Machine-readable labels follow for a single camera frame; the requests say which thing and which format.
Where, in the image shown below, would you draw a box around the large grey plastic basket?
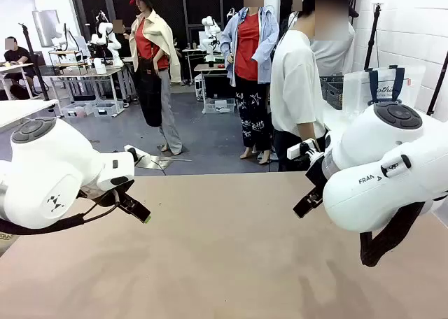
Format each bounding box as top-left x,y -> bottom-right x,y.
319,74 -> 346,99

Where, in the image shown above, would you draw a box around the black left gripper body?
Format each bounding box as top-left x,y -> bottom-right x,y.
79,179 -> 136,208

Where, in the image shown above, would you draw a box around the metal mannequin base plate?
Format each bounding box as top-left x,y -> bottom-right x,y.
134,154 -> 175,170

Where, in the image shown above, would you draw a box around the person's right forearm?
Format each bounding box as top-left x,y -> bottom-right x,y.
296,122 -> 318,148

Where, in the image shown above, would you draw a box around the seated person black shirt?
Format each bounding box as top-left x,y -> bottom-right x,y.
3,36 -> 39,100

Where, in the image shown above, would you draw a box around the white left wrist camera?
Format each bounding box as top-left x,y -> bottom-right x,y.
123,143 -> 152,166

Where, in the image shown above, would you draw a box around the white work table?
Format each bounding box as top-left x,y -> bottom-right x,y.
0,99 -> 59,132

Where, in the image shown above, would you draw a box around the black tripod stand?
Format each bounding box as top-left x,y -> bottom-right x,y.
18,22 -> 50,101

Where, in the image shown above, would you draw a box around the clear shopping bag navy handles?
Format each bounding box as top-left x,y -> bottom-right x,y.
342,65 -> 426,116

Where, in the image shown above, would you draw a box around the small grey plastic basket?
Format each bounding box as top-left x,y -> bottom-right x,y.
325,82 -> 346,111

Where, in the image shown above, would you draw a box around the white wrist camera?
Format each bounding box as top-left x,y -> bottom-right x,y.
123,143 -> 152,166
286,139 -> 323,166

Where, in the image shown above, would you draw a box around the standing person in black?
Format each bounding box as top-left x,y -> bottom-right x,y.
111,19 -> 137,103

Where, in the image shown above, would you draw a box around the white side table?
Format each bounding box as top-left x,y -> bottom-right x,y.
322,104 -> 354,133

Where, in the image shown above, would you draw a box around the grey work table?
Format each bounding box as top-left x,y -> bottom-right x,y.
48,65 -> 133,118

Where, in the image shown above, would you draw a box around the table with black cabinet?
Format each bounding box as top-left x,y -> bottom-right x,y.
193,62 -> 235,100

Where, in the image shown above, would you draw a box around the black light stand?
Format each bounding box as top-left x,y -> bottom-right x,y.
363,3 -> 383,70

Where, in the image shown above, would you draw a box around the mannequin with blue shirt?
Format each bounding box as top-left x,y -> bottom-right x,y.
220,0 -> 281,165

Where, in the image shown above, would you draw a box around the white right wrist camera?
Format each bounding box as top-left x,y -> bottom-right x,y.
286,139 -> 323,166

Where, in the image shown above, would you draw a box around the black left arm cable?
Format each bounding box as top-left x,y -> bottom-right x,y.
0,189 -> 122,236

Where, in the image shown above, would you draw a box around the mannequin with cream jacket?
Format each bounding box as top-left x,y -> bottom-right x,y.
127,0 -> 184,157

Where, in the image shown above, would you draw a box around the mannequin with white shirt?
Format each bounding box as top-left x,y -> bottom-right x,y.
310,17 -> 356,77

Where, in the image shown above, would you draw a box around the mannequin in black white outfit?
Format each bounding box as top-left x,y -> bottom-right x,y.
286,0 -> 304,31

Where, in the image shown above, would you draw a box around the clear plastic storage box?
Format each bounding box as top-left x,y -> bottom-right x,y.
62,101 -> 94,119
92,101 -> 124,118
203,97 -> 237,115

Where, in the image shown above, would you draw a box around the person in white t-shirt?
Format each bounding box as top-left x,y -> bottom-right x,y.
269,0 -> 353,173

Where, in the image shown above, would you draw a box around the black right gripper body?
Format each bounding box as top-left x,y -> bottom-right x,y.
304,154 -> 330,194

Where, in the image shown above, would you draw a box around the grey wall panel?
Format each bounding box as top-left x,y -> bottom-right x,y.
31,9 -> 61,49

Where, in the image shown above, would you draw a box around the black slanted stand pole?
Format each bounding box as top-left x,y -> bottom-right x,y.
426,49 -> 448,117

